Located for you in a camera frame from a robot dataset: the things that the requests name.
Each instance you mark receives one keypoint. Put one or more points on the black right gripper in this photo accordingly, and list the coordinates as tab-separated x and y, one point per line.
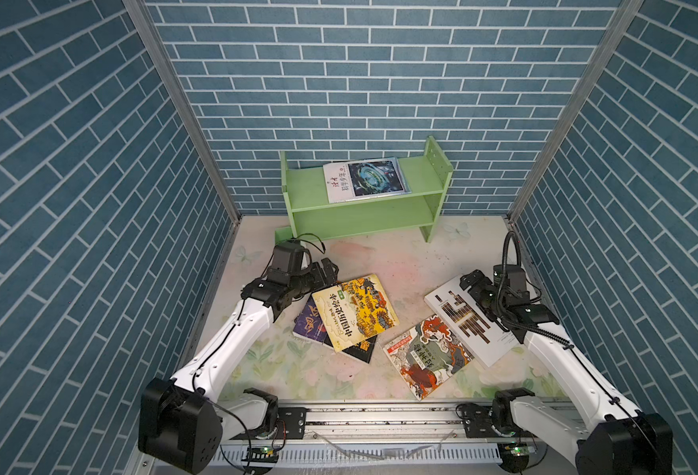
475	290

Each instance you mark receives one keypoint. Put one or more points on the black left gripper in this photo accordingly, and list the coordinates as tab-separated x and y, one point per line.
317	280

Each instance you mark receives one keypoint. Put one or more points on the yellow illustrated history book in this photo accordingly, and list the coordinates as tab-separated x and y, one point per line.
355	310

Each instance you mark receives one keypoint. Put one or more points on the white book brown stripes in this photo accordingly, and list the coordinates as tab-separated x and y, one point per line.
460	312

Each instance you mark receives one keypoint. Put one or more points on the red green illustrated book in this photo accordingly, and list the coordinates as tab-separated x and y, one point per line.
427	355

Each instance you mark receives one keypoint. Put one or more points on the blue galaxy cover book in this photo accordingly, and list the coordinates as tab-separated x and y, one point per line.
364	179

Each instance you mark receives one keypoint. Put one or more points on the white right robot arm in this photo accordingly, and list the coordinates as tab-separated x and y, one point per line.
615	436

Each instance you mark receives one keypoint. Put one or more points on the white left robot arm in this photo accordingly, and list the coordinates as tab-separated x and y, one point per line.
206	374

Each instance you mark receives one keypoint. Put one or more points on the purple book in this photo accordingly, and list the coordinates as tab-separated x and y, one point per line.
308	325

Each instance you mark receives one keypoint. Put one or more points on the green shelf rack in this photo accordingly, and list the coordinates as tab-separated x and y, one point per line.
310	213

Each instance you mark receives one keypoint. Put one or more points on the black book yellow text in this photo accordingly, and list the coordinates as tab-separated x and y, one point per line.
362	351

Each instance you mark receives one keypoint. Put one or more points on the metal base rail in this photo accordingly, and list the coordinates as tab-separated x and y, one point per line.
255	438

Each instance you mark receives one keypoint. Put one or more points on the metal corner frame post right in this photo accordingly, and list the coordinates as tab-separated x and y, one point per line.
619	24

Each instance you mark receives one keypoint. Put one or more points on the metal corner frame post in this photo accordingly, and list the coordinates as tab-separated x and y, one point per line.
619	24
148	33

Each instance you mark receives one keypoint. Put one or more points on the metal corner frame post left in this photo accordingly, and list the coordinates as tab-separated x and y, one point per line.
148	33

